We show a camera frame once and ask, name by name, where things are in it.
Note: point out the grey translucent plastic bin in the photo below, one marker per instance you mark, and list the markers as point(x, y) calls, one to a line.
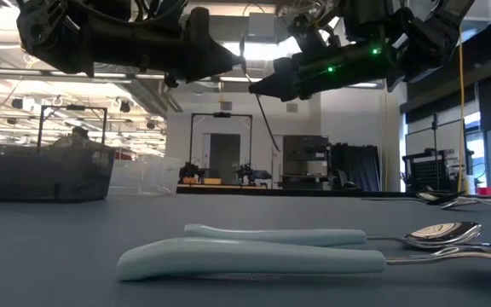
point(41, 175)

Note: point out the silver spoon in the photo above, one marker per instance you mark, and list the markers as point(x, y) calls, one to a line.
point(458, 204)
point(428, 196)

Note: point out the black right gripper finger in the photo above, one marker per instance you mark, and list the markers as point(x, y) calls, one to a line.
point(267, 83)

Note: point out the white ceiling box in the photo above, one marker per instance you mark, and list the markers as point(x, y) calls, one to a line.
point(262, 25)

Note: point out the black equipment cabinet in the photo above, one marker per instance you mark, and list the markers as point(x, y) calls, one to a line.
point(305, 162)

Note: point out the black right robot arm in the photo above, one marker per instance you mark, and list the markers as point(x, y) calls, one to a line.
point(437, 34)

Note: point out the black pegboard cart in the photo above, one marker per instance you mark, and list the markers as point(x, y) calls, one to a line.
point(431, 172)

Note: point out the black frame robot station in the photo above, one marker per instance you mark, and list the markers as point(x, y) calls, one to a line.
point(221, 114)
point(41, 128)

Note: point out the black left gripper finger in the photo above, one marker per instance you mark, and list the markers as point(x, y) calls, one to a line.
point(224, 59)

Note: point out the clear plastic bin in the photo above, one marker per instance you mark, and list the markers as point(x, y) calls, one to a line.
point(147, 179)

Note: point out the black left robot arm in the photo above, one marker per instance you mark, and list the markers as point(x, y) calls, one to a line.
point(45, 34)

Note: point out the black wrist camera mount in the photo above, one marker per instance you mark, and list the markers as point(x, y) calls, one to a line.
point(309, 36)

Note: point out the dark curtain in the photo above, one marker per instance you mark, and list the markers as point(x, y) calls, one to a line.
point(356, 168)

